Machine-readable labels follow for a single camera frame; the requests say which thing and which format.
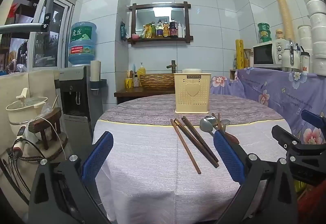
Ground purple floral cloth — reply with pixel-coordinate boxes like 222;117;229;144
210;66;326;153

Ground stack of white paper bowls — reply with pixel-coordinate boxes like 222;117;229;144
291;0;326;75

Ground dark wooden washstand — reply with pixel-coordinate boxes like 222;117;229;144
114;86;176;105

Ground cream plastic cutlery holder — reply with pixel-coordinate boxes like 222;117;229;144
174;73;212;114

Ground dark wooden chopstick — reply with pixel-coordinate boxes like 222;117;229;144
181;116;220;164
178;122;219;169

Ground black cables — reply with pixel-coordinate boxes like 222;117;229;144
0;137;31;198

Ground white microwave oven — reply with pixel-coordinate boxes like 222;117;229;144
252;41;290;68

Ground yellow seasoning pouch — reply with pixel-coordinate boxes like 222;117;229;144
143;24;153;39

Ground cream cooking pot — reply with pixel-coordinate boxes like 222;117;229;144
6;88;49;126

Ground woven pattern wash basin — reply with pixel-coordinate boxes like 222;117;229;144
140;74;175;88

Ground white thermos jug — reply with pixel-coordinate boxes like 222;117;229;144
281;41;301;72

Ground blue water bottle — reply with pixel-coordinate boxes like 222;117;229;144
68;21;98;67

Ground aluminium framed window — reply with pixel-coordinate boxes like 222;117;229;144
0;0;77;72

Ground tall stack of yellow cups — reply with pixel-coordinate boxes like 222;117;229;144
274;0;296;41

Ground blue-grey cup holder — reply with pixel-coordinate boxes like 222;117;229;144
90;79;107;92

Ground small wooden stool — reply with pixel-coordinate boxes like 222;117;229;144
28;107;62;150

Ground white bottle with red label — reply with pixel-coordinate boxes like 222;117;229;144
300;47;311;74

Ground stack of beige paper cups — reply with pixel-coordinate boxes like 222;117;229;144
90;60;102;89

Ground green hanging packet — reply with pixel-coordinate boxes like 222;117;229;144
120;21;128;40

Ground glass jar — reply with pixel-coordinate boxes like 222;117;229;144
243;48;254;68

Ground dark soy sauce bottle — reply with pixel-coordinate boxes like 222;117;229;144
169;18;178;38

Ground white cable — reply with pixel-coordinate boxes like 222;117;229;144
34;116;68;161

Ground wooden-handled metal spoon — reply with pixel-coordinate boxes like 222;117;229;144
219;119;240;145

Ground yellow wrapped roll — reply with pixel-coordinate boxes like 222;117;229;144
235;39;246;70

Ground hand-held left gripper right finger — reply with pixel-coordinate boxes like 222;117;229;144
213;130;299;224

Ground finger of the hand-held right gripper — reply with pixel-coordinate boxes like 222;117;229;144
271;125;302;153
301;109;326;136

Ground bronze faucet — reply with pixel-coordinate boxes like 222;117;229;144
166;60;178;74

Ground grey water dispenser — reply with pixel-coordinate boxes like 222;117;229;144
58;65;95;143

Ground wooden framed mirror shelf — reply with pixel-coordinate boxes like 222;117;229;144
128;3;193;47

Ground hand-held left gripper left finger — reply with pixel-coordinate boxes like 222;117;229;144
28;131;114;224

